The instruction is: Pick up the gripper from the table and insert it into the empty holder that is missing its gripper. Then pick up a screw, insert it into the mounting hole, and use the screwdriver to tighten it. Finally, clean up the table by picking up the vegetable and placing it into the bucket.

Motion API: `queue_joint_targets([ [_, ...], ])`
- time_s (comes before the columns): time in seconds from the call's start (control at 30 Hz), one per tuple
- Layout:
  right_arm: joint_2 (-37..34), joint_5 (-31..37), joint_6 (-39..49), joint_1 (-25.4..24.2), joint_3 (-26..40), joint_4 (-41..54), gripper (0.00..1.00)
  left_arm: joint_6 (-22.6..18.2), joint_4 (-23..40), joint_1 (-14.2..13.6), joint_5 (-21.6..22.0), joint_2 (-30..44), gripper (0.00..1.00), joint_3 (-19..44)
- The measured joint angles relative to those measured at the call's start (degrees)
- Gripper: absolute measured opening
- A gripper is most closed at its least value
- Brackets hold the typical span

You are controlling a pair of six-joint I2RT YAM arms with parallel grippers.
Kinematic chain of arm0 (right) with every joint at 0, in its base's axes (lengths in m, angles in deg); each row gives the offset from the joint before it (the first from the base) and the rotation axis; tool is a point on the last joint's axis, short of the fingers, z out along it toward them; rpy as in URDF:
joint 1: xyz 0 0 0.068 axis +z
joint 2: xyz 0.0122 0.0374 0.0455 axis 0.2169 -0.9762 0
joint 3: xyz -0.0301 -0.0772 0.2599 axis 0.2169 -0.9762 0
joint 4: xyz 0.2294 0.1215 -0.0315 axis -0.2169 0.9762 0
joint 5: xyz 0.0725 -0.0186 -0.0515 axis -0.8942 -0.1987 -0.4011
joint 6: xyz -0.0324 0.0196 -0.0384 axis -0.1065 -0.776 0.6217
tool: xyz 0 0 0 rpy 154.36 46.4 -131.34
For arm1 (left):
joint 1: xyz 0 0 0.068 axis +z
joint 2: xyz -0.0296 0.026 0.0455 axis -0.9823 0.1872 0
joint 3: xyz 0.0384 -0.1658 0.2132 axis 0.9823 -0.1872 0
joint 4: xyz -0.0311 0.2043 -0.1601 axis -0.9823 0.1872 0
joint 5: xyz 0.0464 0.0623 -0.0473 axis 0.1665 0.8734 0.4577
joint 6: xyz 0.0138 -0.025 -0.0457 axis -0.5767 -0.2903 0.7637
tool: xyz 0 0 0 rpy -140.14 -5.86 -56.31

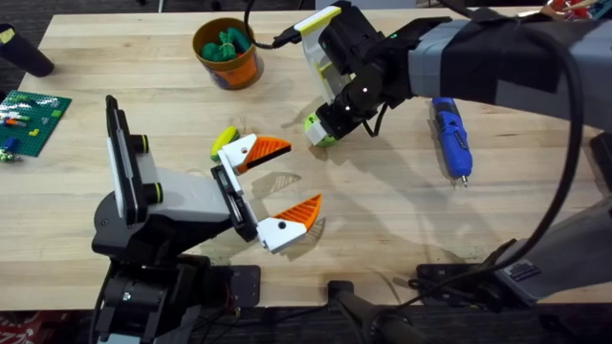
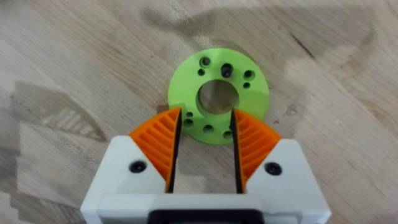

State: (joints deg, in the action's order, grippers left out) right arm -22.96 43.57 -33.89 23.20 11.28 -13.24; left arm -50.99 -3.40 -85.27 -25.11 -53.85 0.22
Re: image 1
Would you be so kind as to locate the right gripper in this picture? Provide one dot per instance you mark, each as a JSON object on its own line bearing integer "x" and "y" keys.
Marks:
{"x": 363, "y": 95}

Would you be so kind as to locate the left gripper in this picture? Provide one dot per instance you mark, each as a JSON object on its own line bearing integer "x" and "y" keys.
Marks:
{"x": 191, "y": 200}

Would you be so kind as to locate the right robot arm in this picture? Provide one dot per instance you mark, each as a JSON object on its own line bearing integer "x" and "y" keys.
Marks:
{"x": 478, "y": 62}

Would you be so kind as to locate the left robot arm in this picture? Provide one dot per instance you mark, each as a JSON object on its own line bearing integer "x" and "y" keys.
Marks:
{"x": 143, "y": 296}

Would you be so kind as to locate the yellow green toy vegetable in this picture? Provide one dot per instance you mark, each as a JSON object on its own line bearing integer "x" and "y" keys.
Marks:
{"x": 225, "y": 140}

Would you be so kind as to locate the black mounting plate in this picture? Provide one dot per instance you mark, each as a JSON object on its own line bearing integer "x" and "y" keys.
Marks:
{"x": 449, "y": 282}
{"x": 244, "y": 286}

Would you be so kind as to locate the blue electric screwdriver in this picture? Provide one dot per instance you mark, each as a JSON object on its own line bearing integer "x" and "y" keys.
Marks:
{"x": 452, "y": 138}

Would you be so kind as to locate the green disc with holes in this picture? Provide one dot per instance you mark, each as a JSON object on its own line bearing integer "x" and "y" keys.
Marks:
{"x": 329, "y": 141}

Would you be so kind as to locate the right upright wrist plate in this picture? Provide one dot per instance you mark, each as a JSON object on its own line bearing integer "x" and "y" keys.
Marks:
{"x": 313, "y": 48}

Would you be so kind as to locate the upright wrist plate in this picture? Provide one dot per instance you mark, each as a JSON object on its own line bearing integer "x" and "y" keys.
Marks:
{"x": 124, "y": 157}
{"x": 313, "y": 48}

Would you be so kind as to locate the orange tub with green toys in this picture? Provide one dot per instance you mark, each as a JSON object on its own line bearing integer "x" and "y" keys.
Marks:
{"x": 234, "y": 67}

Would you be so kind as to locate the left upright wrist plate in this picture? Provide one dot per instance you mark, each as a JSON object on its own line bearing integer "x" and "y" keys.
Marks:
{"x": 124, "y": 157}

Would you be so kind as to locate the black stand pole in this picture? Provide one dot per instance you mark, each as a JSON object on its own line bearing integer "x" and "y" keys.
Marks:
{"x": 363, "y": 310}

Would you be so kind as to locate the green board with toy blocks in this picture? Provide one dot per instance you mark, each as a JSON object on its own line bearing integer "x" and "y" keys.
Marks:
{"x": 33, "y": 119}

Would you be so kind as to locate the red printed bag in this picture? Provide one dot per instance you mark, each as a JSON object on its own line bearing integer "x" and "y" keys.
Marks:
{"x": 24, "y": 329}

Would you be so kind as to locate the black cylinder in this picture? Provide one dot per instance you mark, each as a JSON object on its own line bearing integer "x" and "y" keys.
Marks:
{"x": 24, "y": 52}

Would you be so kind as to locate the heap of colourful tools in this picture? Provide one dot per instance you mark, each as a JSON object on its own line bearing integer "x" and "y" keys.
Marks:
{"x": 574, "y": 8}

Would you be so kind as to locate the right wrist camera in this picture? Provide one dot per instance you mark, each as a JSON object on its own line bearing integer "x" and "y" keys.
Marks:
{"x": 354, "y": 33}

